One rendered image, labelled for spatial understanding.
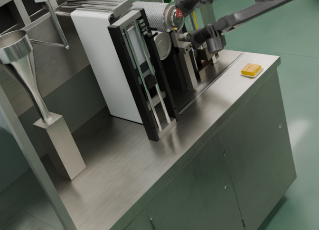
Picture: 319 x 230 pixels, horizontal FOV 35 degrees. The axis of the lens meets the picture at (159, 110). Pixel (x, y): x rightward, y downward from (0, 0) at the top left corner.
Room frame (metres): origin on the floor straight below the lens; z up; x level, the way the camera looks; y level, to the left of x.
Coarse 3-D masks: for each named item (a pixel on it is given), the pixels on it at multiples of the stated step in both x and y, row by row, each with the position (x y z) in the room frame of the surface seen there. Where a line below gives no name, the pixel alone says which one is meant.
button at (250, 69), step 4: (248, 64) 2.08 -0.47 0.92; (252, 64) 2.07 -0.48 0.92; (256, 64) 2.06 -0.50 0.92; (244, 68) 2.06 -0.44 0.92; (248, 68) 2.05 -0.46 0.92; (252, 68) 2.04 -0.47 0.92; (256, 68) 2.02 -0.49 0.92; (260, 68) 2.04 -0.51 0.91; (244, 72) 2.04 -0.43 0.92; (248, 72) 2.02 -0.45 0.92; (252, 72) 2.01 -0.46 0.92; (256, 72) 2.02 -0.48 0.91
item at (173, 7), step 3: (171, 6) 2.12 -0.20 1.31; (174, 6) 2.13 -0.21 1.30; (168, 9) 2.11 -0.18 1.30; (171, 9) 2.12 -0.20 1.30; (168, 12) 2.10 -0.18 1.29; (168, 15) 2.10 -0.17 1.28; (168, 18) 2.10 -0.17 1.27; (183, 18) 2.15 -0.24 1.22; (168, 21) 2.09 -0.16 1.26; (168, 24) 2.09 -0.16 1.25; (168, 27) 2.09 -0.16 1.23; (171, 27) 2.10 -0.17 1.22; (174, 27) 2.11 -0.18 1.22; (177, 27) 2.12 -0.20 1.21; (180, 27) 2.13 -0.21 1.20
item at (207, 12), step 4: (200, 4) 3.02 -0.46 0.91; (208, 4) 3.01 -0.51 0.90; (200, 8) 3.03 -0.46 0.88; (204, 8) 3.01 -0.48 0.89; (208, 8) 3.01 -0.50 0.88; (212, 8) 3.03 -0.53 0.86; (204, 12) 3.01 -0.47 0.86; (208, 12) 3.00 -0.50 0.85; (212, 12) 3.02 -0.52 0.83; (204, 16) 3.02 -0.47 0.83; (208, 16) 3.00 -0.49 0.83; (212, 16) 3.02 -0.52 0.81; (204, 20) 3.03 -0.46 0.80; (208, 20) 3.00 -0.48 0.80; (212, 20) 3.01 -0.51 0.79; (204, 24) 3.03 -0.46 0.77
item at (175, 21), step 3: (174, 9) 2.13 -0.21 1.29; (171, 12) 2.11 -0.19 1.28; (174, 12) 2.11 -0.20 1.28; (171, 15) 2.10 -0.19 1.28; (174, 15) 2.10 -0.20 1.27; (171, 18) 2.10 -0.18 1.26; (174, 18) 2.10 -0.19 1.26; (177, 18) 2.11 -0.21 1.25; (180, 18) 2.12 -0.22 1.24; (171, 21) 2.09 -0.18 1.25; (174, 21) 2.10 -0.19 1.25; (177, 21) 2.11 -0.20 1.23; (180, 21) 2.12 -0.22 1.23; (171, 24) 2.10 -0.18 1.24; (174, 24) 2.09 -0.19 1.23; (177, 24) 2.11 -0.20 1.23; (180, 24) 2.12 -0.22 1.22
